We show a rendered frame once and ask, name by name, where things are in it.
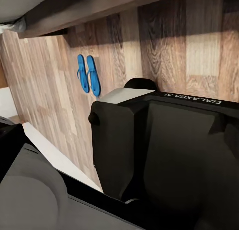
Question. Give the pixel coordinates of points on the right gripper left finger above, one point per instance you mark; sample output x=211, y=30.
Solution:
x=12, y=139

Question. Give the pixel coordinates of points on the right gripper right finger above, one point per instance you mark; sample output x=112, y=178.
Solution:
x=231, y=139

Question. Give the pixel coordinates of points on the sandal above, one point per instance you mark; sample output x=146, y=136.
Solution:
x=83, y=75
x=95, y=85

